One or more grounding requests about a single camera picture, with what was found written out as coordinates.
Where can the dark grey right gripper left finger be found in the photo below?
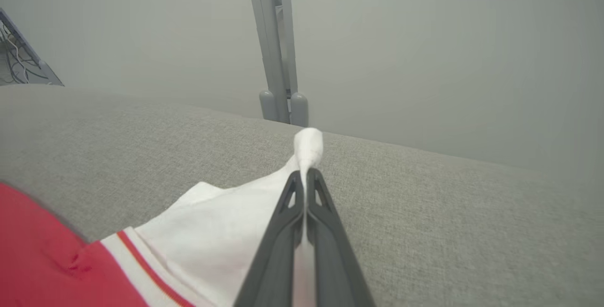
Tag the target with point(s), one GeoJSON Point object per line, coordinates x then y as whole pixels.
{"type": "Point", "coordinates": [278, 250]}

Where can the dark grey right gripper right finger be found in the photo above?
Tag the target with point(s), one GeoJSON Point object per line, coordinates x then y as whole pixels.
{"type": "Point", "coordinates": [335, 255]}

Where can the grey partition post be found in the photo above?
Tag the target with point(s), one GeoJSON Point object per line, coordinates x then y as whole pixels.
{"type": "Point", "coordinates": [276, 47]}

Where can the grey desk frame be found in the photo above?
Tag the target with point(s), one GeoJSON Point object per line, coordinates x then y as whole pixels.
{"type": "Point", "coordinates": [23, 54]}

